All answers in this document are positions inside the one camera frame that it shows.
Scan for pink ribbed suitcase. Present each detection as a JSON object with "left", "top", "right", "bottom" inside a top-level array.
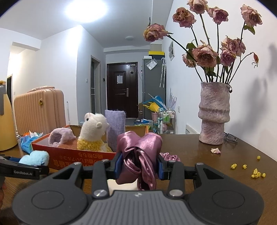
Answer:
[{"left": 14, "top": 88, "right": 66, "bottom": 136}]

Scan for pink purple satin scrunchie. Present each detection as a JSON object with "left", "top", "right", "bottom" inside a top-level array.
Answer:
[{"left": 159, "top": 152, "right": 181, "bottom": 163}]

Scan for blue soft tissue pack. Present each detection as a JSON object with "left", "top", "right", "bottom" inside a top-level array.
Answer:
[{"left": 20, "top": 130, "right": 45, "bottom": 153}]

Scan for blue folders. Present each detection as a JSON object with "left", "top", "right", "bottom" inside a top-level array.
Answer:
[{"left": 148, "top": 93, "right": 167, "bottom": 109}]

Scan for hanging white umbrellas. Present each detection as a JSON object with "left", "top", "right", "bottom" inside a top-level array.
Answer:
[{"left": 159, "top": 57, "right": 167, "bottom": 88}]

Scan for black eyeglasses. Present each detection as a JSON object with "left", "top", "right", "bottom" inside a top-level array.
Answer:
[{"left": 224, "top": 132, "right": 238, "bottom": 143}]

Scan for wall picture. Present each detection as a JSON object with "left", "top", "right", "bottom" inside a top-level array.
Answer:
[{"left": 168, "top": 41, "right": 175, "bottom": 61}]

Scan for dark brown entrance door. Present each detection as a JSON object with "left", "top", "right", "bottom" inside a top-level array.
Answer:
[{"left": 106, "top": 62, "right": 138, "bottom": 118}]

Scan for bouquet of dried pink roses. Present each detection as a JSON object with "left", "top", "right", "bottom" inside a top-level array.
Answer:
[{"left": 143, "top": 0, "right": 263, "bottom": 84}]

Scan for red cardboard box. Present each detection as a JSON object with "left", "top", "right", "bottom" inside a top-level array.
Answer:
[{"left": 31, "top": 124, "right": 150, "bottom": 170}]

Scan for yellow plastic object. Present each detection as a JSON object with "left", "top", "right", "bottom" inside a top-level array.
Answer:
[{"left": 143, "top": 103, "right": 159, "bottom": 112}]

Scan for grey interior door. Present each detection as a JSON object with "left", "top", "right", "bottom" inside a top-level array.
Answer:
[{"left": 90, "top": 55, "right": 102, "bottom": 114}]

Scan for pink textured vase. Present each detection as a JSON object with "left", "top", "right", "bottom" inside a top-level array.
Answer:
[{"left": 198, "top": 82, "right": 231, "bottom": 145}]

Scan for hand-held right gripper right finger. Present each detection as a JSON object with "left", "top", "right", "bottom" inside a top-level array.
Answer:
[{"left": 157, "top": 154, "right": 239, "bottom": 198}]

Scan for mauve satin scrunchie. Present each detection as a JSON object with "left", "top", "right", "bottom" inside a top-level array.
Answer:
[{"left": 116, "top": 131, "right": 163, "bottom": 191}]

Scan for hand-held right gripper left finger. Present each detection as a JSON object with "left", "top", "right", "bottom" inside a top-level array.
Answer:
[{"left": 38, "top": 151, "right": 123, "bottom": 199}]

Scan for grey refrigerator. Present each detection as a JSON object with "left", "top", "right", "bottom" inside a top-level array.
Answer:
[{"left": 142, "top": 56, "right": 166, "bottom": 119}]

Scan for light blue plush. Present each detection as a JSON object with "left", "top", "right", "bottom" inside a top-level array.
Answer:
[{"left": 18, "top": 150, "right": 50, "bottom": 166}]

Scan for metal rack cart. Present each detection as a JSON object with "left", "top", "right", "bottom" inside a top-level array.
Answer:
[{"left": 157, "top": 110, "right": 176, "bottom": 134}]

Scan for yellow thermos jug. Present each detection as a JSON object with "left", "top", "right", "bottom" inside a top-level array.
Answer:
[{"left": 0, "top": 80, "right": 18, "bottom": 151}]

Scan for bright ceiling light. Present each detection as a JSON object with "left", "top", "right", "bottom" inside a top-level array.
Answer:
[{"left": 65, "top": 0, "right": 109, "bottom": 23}]

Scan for white yellow alpaca plush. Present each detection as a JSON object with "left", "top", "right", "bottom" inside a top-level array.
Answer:
[{"left": 77, "top": 112, "right": 113, "bottom": 153}]

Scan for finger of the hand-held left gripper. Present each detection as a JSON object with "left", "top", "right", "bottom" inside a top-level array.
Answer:
[
  {"left": 0, "top": 161, "right": 50, "bottom": 174},
  {"left": 0, "top": 155, "right": 21, "bottom": 163}
]

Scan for purple fabric pouch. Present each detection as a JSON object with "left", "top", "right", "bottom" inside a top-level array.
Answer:
[{"left": 104, "top": 109, "right": 126, "bottom": 149}]

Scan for scattered yellow flower buds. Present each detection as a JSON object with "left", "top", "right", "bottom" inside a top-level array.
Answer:
[{"left": 230, "top": 155, "right": 266, "bottom": 179}]

